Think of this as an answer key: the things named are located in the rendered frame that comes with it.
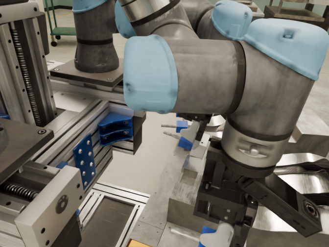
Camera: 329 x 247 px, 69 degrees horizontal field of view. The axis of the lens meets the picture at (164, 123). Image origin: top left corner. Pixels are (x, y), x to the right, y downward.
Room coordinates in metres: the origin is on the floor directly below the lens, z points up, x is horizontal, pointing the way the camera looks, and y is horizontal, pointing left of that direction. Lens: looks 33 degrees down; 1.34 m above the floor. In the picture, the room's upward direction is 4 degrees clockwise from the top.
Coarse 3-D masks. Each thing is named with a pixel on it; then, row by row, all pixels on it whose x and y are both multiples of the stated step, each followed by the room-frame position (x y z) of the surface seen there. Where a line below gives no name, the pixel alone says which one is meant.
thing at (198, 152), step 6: (168, 132) 0.57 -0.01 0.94; (180, 138) 0.55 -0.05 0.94; (204, 138) 0.54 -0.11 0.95; (180, 144) 0.54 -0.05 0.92; (186, 144) 0.54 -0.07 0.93; (192, 144) 0.53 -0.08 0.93; (204, 144) 0.52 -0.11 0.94; (192, 150) 0.53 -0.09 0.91; (198, 150) 0.52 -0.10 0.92; (204, 150) 0.52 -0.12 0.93; (198, 156) 0.52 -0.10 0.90
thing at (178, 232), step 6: (174, 228) 0.27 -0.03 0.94; (204, 228) 0.27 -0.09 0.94; (210, 228) 0.27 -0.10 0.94; (180, 234) 0.26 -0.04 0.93; (186, 234) 0.26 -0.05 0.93; (192, 234) 0.26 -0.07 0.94; (192, 240) 0.25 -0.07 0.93; (198, 240) 0.25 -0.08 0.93; (198, 246) 0.23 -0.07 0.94; (204, 246) 0.23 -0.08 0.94
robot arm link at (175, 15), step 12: (120, 0) 0.33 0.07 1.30; (132, 0) 0.32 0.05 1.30; (144, 0) 0.32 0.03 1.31; (156, 0) 0.32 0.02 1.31; (168, 0) 0.33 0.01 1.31; (180, 0) 0.35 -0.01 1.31; (132, 12) 0.33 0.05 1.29; (144, 12) 0.32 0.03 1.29; (156, 12) 0.32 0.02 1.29; (168, 12) 0.32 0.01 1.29; (180, 12) 0.34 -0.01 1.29; (132, 24) 0.34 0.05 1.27; (144, 24) 0.32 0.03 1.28; (156, 24) 0.32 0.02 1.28; (168, 24) 0.31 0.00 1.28; (180, 24) 0.31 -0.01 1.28
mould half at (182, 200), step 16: (208, 144) 0.59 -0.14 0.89; (192, 160) 0.51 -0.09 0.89; (288, 160) 0.51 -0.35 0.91; (304, 160) 0.50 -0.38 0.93; (288, 176) 0.45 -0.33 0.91; (304, 176) 0.44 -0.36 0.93; (320, 176) 0.44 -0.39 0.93; (176, 192) 0.39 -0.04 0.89; (192, 192) 0.40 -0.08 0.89; (304, 192) 0.39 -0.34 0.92; (320, 192) 0.39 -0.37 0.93; (176, 208) 0.37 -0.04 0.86; (192, 208) 0.36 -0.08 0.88; (208, 208) 0.36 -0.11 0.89; (320, 208) 0.34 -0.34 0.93; (192, 224) 0.36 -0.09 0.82; (208, 224) 0.35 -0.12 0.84; (256, 224) 0.33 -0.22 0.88; (272, 224) 0.32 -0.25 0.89; (256, 240) 0.31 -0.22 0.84; (272, 240) 0.31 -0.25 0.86; (288, 240) 0.30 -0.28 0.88; (304, 240) 0.29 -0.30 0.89; (320, 240) 0.28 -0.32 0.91
